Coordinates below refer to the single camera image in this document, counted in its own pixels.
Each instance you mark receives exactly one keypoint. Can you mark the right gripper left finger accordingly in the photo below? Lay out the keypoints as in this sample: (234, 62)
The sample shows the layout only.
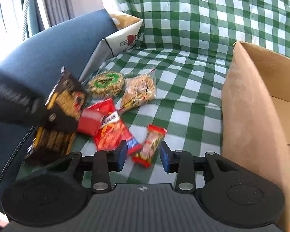
(105, 162)

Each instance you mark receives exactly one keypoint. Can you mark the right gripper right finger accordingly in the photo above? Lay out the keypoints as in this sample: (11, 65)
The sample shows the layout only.
(181, 163)

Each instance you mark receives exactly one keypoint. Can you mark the plain red packet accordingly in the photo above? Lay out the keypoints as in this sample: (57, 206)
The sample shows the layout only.
(93, 116)

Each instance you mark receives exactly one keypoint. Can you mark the dark brown chocolate box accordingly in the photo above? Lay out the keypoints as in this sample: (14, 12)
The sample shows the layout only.
(65, 104)

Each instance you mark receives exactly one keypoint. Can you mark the round green puffed-grain snack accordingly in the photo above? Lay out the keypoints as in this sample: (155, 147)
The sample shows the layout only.
(107, 84)

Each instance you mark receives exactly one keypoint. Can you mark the red chip packet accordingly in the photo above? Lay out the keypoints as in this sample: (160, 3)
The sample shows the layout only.
(112, 132)

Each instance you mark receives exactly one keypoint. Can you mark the small red peanut bar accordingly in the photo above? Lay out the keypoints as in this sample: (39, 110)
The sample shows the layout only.
(153, 139)

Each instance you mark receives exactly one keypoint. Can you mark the clear bag of biscuits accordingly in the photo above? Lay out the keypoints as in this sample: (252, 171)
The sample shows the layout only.
(138, 91)

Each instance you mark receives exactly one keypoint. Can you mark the blue sofa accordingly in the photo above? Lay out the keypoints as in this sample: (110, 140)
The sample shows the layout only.
(37, 63)

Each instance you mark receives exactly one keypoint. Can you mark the green checkered cloth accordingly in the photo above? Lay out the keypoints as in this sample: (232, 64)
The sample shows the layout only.
(189, 43)

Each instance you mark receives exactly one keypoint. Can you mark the brown cardboard box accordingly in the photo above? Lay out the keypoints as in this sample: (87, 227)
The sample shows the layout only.
(256, 116)

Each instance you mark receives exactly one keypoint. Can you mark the grey curtain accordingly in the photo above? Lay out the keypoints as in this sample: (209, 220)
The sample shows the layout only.
(38, 15)

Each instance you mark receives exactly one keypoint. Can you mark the white paper bag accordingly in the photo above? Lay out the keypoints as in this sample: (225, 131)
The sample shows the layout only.
(124, 38)

